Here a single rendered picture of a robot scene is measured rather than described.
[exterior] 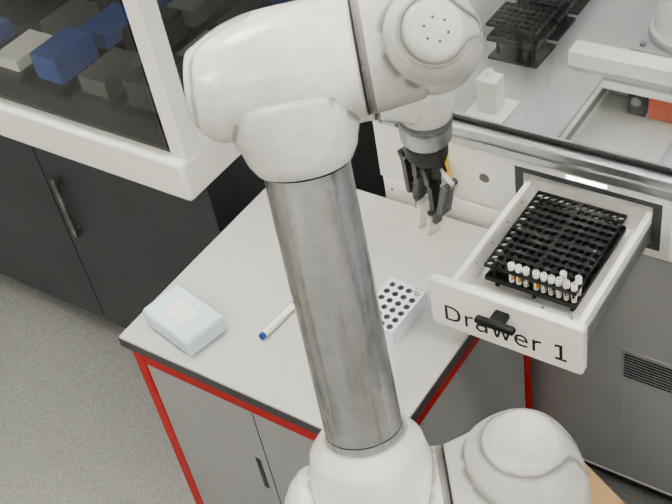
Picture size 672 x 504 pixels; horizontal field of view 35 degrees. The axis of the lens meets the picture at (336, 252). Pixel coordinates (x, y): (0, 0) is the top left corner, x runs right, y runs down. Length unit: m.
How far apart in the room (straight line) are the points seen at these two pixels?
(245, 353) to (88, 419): 1.11
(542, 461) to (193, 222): 1.37
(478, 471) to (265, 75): 0.57
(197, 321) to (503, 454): 0.88
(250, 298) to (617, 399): 0.85
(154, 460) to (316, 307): 1.73
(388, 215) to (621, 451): 0.79
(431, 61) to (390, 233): 1.16
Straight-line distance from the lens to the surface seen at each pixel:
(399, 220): 2.23
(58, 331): 3.35
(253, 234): 2.27
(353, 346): 1.25
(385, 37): 1.08
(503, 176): 2.10
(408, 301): 2.00
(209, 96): 1.12
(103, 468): 2.95
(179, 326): 2.05
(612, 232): 1.97
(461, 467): 1.38
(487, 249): 1.98
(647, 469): 2.57
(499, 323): 1.79
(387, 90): 1.11
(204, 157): 2.31
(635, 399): 2.39
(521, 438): 1.36
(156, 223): 2.63
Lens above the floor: 2.23
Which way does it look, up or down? 42 degrees down
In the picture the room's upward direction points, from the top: 11 degrees counter-clockwise
